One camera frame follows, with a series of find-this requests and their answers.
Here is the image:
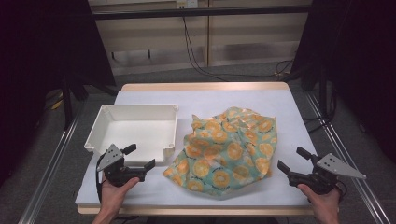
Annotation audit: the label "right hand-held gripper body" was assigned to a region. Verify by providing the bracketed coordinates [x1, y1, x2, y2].
[288, 152, 367, 196]

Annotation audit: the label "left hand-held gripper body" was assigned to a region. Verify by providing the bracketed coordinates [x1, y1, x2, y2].
[96, 143, 148, 188]

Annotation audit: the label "white plastic tray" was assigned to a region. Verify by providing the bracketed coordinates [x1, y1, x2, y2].
[83, 103, 179, 167]

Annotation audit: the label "orange print cloth bag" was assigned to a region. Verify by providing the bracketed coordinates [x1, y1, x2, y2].
[162, 106, 278, 198]

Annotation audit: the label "person's right hand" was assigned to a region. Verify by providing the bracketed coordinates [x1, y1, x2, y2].
[297, 183, 342, 217]

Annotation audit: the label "person's left hand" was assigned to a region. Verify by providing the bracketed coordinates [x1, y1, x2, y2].
[100, 175, 141, 217]

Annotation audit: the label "black stand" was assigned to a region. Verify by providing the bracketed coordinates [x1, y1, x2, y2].
[60, 74, 75, 131]

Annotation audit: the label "wooden table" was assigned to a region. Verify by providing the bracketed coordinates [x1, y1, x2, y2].
[77, 81, 316, 217]

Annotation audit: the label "white table mat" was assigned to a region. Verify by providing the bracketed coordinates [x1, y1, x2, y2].
[75, 89, 318, 208]

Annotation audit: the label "black curtain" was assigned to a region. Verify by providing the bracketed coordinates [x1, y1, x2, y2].
[0, 0, 117, 188]
[290, 0, 396, 164]

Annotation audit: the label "black horizontal bar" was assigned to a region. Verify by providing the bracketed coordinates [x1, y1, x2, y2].
[92, 5, 312, 21]

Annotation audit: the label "left hand-held gripper black cable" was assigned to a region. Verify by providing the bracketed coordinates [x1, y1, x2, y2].
[94, 152, 108, 204]

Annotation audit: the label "metal floor rail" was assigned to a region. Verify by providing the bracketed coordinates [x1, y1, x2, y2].
[305, 92, 392, 224]
[18, 113, 80, 224]

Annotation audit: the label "black floor cables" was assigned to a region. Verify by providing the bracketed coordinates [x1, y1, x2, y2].
[302, 88, 340, 134]

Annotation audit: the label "black wall cable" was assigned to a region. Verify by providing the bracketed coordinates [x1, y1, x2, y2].
[181, 16, 295, 83]

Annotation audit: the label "white wall socket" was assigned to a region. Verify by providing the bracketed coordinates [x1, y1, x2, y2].
[175, 0, 200, 9]

